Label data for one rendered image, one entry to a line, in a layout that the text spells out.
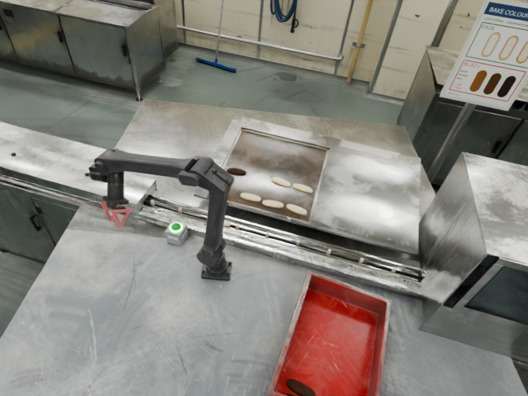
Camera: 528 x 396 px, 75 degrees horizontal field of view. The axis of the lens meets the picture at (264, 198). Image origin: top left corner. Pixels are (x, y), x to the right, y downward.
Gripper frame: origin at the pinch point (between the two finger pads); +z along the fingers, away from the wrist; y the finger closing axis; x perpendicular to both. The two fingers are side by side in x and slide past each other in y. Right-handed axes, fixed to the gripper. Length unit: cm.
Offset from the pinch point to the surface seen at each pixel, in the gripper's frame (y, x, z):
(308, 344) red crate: -60, -47, 35
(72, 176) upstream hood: 48.1, 3.7, -9.5
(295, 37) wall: 219, -298, -159
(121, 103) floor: 273, -95, -52
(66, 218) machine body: 62, 4, 14
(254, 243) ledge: -21, -51, 10
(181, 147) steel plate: 54, -54, -24
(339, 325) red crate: -63, -61, 31
